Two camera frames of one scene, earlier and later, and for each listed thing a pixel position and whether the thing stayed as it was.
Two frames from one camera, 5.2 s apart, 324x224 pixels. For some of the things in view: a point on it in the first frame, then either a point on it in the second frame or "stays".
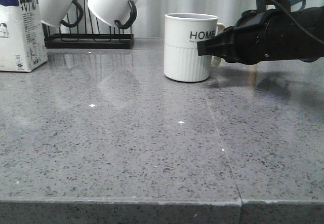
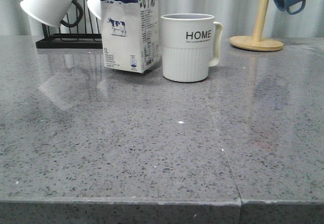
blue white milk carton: (22, 44) to (130, 25)
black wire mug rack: (87, 40) stays
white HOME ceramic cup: (182, 31) stays
